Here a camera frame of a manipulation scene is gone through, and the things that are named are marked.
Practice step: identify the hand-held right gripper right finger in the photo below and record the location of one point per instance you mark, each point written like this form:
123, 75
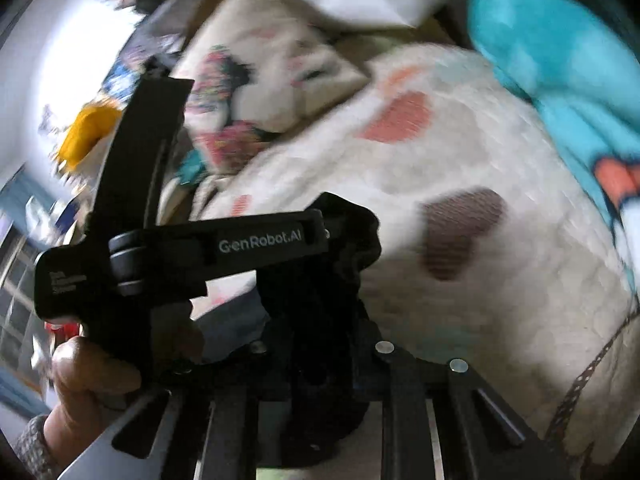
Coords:
410, 410

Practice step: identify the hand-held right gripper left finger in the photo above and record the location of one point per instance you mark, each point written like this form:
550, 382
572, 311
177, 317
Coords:
227, 425

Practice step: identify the black pants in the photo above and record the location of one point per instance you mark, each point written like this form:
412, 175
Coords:
345, 245

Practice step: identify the person's left hand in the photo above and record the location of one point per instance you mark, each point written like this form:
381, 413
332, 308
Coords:
95, 385

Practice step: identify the yellow cloth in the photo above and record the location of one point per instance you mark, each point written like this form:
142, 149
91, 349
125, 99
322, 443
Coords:
87, 135

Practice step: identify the window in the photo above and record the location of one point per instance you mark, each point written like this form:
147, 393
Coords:
17, 285

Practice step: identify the cream printed pillow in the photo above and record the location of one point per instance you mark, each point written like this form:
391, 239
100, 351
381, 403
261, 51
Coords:
280, 60

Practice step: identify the white heart print blanket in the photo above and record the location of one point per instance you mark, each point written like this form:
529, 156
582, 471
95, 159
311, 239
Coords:
450, 160

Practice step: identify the turquoise printed blanket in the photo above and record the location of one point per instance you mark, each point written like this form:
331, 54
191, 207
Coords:
550, 75

